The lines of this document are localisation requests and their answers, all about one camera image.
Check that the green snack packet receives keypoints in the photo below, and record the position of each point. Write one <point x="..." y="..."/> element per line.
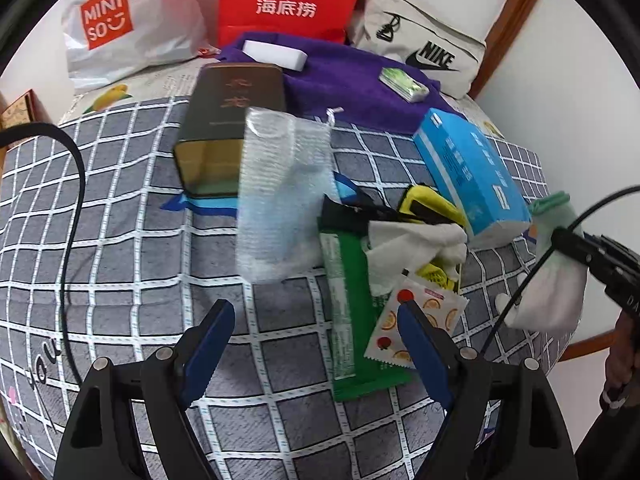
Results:
<point x="350" y="320"/>

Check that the dark green tin box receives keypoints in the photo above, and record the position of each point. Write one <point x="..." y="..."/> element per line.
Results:
<point x="225" y="125"/>

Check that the brown wooden baseboard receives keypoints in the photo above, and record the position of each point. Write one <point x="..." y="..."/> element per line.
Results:
<point x="590" y="345"/>

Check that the purple towel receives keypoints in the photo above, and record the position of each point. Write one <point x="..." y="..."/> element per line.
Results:
<point x="345" y="90"/>

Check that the white plastic shopping bag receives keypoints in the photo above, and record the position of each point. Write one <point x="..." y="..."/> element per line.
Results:
<point x="125" y="30"/>

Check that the person's right forearm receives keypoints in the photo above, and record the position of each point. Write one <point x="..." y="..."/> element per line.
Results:
<point x="607" y="445"/>

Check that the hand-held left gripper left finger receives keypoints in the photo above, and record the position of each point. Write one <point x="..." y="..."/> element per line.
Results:
<point x="212" y="345"/>

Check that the white eraser block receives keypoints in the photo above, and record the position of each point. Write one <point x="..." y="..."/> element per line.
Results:
<point x="275" y="55"/>

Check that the blue tissue box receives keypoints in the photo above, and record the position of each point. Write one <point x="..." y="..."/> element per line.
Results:
<point x="465" y="175"/>

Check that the orange fruit print packet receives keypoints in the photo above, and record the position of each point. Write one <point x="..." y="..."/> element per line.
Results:
<point x="435" y="305"/>

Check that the red paper bag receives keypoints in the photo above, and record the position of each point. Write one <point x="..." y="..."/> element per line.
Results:
<point x="290" y="0"/>

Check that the brown patterned box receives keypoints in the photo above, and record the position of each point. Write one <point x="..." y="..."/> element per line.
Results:
<point x="17" y="110"/>

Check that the clear bubble wrap bag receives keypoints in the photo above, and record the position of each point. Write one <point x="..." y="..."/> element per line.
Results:
<point x="280" y="195"/>

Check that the white canvas bag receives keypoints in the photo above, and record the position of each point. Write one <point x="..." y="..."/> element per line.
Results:
<point x="425" y="45"/>

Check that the green tissue packet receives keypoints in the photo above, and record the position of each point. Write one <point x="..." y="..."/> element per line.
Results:
<point x="404" y="83"/>

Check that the grey grid blanket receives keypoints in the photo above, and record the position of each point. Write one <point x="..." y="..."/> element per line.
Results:
<point x="125" y="240"/>

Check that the white wet wipe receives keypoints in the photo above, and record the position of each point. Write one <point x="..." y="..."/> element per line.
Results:
<point x="410" y="250"/>

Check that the person's right hand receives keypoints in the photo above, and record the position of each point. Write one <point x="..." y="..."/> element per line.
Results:
<point x="622" y="355"/>

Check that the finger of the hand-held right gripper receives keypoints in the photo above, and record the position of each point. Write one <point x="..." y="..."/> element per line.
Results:
<point x="575" y="247"/>

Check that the brown wooden door frame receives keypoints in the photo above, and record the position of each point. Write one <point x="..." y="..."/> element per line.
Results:
<point x="515" y="25"/>

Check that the white sock with green cuff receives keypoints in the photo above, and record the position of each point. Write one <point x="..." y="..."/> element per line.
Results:
<point x="550" y="285"/>

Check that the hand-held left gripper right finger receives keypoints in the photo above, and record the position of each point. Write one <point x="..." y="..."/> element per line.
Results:
<point x="417" y="345"/>

